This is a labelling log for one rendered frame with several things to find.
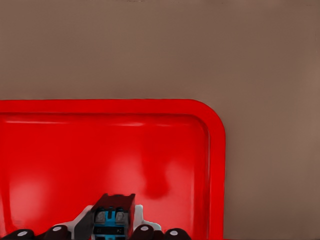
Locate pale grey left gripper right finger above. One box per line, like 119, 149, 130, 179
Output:
131, 204, 165, 240

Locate red plastic tray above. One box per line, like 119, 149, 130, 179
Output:
0, 99, 227, 240

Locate black and blue switch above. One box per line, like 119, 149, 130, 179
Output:
73, 192, 137, 240

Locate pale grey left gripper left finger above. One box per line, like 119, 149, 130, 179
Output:
37, 204, 95, 240

